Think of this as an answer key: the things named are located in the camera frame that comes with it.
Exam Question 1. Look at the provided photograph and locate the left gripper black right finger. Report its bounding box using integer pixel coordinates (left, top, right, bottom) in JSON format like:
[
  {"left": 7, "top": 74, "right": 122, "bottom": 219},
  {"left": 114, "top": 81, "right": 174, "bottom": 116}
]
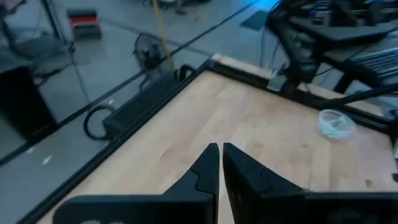
[{"left": 223, "top": 142, "right": 307, "bottom": 224}]

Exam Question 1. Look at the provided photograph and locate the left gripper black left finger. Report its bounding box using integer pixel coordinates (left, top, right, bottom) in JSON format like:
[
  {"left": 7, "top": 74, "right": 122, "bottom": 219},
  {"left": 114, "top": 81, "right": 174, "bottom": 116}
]
[{"left": 162, "top": 142, "right": 220, "bottom": 224}]

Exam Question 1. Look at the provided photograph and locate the clear plastic bin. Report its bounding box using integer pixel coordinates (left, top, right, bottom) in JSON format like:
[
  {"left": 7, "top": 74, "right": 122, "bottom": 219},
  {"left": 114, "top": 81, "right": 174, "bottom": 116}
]
[{"left": 317, "top": 108, "right": 357, "bottom": 141}]

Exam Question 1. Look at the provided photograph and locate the black perforated metal box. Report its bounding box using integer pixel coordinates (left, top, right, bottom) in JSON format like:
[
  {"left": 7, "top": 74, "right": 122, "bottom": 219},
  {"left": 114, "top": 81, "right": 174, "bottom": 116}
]
[{"left": 102, "top": 77, "right": 188, "bottom": 141}]

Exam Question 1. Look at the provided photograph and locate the black floor fan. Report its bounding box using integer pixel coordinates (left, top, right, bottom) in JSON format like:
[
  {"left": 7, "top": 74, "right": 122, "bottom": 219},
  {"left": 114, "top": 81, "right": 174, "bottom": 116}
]
[{"left": 133, "top": 32, "right": 170, "bottom": 74}]

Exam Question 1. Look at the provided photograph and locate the yellow leaning pole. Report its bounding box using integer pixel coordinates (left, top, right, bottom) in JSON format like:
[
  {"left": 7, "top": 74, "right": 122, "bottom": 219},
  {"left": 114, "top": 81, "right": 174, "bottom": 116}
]
[{"left": 151, "top": 0, "right": 175, "bottom": 71}]

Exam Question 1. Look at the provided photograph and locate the dark floor mat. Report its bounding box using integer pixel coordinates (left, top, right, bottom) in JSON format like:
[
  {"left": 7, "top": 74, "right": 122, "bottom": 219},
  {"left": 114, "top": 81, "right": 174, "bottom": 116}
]
[{"left": 240, "top": 10, "right": 270, "bottom": 32}]

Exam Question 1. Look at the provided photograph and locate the red black step stool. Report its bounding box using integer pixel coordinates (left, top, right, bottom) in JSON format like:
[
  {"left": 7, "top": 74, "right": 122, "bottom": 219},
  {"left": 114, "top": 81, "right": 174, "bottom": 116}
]
[{"left": 66, "top": 9, "right": 103, "bottom": 41}]

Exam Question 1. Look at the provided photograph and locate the black cabinet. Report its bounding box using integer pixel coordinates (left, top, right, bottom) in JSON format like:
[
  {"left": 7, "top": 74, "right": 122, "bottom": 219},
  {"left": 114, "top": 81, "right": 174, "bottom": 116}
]
[{"left": 0, "top": 66, "right": 59, "bottom": 141}]

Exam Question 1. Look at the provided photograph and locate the grey wheeled cart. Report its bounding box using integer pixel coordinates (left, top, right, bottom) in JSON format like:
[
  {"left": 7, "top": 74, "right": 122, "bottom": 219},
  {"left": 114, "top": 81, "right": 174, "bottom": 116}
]
[{"left": 5, "top": 30, "right": 76, "bottom": 79}]

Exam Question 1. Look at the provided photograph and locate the black table frame rail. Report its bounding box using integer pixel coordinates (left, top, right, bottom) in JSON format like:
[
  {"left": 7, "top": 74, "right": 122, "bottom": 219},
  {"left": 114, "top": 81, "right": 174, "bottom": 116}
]
[{"left": 15, "top": 58, "right": 398, "bottom": 224}]

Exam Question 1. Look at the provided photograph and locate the black looped cable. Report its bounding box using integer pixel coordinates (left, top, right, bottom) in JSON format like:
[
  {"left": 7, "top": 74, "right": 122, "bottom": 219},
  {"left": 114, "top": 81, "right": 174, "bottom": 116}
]
[{"left": 83, "top": 103, "right": 118, "bottom": 141}]

